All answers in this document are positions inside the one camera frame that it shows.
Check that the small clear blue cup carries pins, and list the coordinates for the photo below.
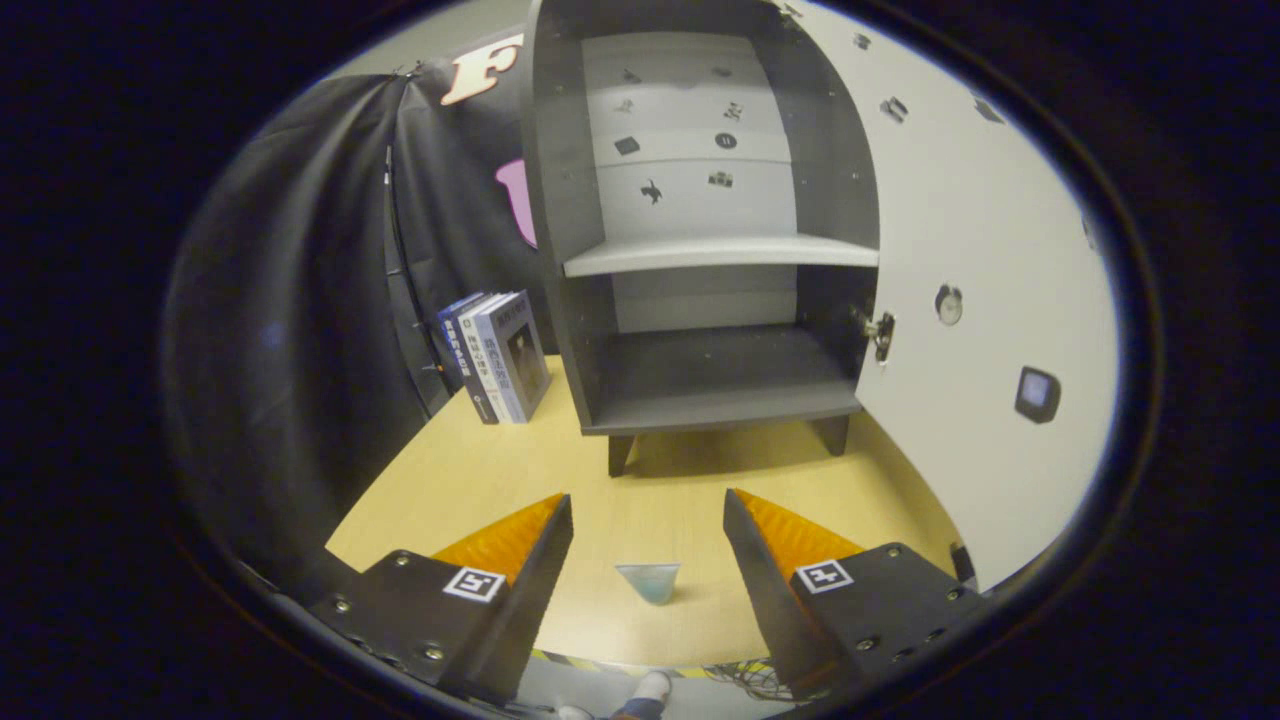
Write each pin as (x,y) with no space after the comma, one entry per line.
(650,582)

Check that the white spine book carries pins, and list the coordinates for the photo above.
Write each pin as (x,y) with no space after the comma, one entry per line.
(478,370)

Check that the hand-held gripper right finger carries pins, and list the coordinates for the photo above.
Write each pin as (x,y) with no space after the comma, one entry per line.
(765,590)

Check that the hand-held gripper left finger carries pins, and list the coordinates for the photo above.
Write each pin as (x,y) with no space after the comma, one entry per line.
(530,590)

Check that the white cabinet shelf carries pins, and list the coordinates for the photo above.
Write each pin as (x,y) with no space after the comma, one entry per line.
(720,254)

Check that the grey blue cover book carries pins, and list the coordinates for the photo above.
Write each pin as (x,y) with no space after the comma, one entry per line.
(518,355)

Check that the metal door hinge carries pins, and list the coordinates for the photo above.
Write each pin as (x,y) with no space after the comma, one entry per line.
(880,333)

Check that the black backdrop cloth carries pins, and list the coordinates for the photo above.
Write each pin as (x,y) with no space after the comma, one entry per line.
(300,300)

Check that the white cabinet door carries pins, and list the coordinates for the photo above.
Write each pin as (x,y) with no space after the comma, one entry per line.
(980,220)

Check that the grey cabinet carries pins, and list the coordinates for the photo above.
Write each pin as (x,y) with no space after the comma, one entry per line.
(700,375)

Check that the person's white shoe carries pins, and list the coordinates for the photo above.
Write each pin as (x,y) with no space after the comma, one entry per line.
(652,687)

